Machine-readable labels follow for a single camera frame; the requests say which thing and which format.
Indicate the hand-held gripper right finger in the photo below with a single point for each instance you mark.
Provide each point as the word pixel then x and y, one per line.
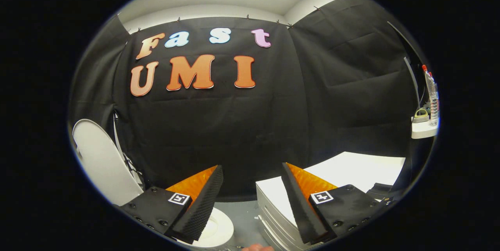
pixel 300 208

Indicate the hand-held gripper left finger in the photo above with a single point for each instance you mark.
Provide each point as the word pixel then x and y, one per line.
pixel 203 208

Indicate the white toilet bowl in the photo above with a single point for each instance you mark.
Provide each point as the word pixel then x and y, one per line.
pixel 222 227

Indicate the white drawer cabinet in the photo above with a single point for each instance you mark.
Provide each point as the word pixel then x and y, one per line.
pixel 351 169

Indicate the black backdrop cloth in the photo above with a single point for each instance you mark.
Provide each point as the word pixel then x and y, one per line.
pixel 254 126

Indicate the white shelf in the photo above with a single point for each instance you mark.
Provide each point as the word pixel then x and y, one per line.
pixel 424 130

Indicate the small green grey object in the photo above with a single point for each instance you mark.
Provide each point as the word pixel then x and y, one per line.
pixel 421 117

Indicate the clear plastic water bottle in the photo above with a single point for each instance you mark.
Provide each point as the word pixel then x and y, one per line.
pixel 431 95

